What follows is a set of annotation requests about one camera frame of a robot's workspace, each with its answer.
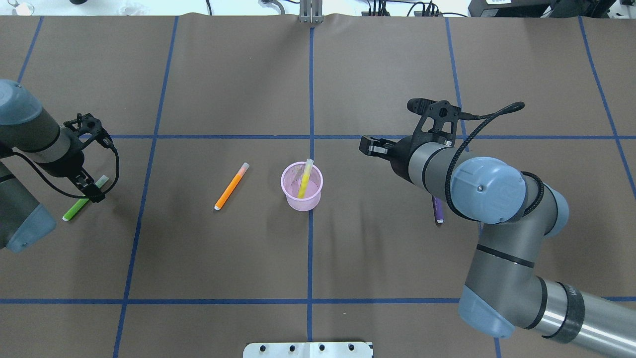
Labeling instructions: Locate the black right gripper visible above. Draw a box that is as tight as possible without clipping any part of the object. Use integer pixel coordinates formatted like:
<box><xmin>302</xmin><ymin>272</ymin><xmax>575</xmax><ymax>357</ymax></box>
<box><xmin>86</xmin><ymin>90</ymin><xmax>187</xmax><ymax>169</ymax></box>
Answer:
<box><xmin>359</xmin><ymin>135</ymin><xmax>413</xmax><ymax>182</ymax></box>

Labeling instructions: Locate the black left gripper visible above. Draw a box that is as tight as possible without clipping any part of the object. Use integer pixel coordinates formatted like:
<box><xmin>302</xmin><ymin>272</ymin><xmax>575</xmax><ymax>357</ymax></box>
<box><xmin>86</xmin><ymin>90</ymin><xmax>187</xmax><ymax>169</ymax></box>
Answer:
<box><xmin>47</xmin><ymin>140</ymin><xmax>107</xmax><ymax>202</ymax></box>

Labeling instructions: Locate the green marker pen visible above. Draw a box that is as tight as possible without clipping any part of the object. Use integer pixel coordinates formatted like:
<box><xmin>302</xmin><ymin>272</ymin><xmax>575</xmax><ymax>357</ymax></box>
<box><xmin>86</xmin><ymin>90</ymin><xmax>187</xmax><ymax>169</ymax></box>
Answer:
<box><xmin>62</xmin><ymin>175</ymin><xmax>109</xmax><ymax>222</ymax></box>

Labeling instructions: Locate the yellow marker pen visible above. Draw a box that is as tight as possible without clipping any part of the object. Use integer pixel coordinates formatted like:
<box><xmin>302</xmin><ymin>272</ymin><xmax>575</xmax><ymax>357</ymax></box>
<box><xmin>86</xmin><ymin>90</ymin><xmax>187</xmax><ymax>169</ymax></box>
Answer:
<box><xmin>296</xmin><ymin>158</ymin><xmax>314</xmax><ymax>199</ymax></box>

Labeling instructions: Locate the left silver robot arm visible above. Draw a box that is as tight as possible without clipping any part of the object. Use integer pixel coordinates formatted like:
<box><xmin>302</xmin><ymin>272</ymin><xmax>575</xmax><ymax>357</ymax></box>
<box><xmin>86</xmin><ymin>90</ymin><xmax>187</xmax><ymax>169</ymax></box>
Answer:
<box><xmin>0</xmin><ymin>79</ymin><xmax>120</xmax><ymax>253</ymax></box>

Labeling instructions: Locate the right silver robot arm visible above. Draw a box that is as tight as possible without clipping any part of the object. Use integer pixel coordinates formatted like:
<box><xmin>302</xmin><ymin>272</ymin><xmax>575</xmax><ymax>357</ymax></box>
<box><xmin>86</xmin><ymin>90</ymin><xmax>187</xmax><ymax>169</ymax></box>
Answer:
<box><xmin>359</xmin><ymin>136</ymin><xmax>635</xmax><ymax>358</ymax></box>

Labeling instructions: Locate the purple marker pen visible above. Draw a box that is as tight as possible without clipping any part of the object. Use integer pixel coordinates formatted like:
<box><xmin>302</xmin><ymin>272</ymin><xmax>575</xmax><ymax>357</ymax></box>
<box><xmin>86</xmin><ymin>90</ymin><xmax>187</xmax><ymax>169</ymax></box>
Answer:
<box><xmin>431</xmin><ymin>195</ymin><xmax>445</xmax><ymax>226</ymax></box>

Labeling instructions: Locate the orange marker pen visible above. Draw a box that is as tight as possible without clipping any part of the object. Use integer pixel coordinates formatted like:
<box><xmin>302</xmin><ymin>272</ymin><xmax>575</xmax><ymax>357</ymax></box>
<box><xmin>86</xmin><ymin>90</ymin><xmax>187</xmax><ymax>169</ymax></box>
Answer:
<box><xmin>214</xmin><ymin>162</ymin><xmax>250</xmax><ymax>211</ymax></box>

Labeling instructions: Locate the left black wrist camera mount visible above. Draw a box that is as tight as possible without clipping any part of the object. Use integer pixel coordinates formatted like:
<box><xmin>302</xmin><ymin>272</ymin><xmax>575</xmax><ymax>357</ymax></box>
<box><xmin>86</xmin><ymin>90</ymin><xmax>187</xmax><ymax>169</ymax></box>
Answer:
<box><xmin>61</xmin><ymin>113</ymin><xmax>114</xmax><ymax>151</ymax></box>

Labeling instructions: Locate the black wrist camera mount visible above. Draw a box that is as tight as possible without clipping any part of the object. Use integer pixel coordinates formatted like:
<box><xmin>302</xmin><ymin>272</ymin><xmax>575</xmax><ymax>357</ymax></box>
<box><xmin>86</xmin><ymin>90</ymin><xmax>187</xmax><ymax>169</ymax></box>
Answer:
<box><xmin>407</xmin><ymin>98</ymin><xmax>461</xmax><ymax>149</ymax></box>
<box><xmin>61</xmin><ymin>113</ymin><xmax>114</xmax><ymax>151</ymax></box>

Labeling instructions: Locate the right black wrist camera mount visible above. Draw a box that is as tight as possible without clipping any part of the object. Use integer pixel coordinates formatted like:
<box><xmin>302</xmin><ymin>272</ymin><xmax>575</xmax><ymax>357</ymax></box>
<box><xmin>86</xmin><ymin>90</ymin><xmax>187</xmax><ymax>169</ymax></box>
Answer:
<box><xmin>407</xmin><ymin>98</ymin><xmax>461</xmax><ymax>149</ymax></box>

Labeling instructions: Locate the aluminium frame post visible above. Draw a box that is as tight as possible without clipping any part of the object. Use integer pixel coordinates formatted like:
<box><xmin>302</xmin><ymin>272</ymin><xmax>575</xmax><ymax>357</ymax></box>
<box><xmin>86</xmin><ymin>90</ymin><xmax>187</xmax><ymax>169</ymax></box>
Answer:
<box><xmin>298</xmin><ymin>0</ymin><xmax>324</xmax><ymax>24</ymax></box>

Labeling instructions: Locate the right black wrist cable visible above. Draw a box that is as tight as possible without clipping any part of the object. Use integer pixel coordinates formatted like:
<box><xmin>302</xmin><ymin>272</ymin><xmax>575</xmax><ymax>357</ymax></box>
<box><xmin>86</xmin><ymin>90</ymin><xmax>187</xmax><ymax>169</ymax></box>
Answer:
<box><xmin>445</xmin><ymin>101</ymin><xmax>547</xmax><ymax>222</ymax></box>

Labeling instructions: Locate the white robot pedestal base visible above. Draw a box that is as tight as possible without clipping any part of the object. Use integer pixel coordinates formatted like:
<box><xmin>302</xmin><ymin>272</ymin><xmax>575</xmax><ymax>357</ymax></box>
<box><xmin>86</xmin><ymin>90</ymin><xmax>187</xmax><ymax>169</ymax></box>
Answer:
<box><xmin>242</xmin><ymin>341</ymin><xmax>375</xmax><ymax>358</ymax></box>

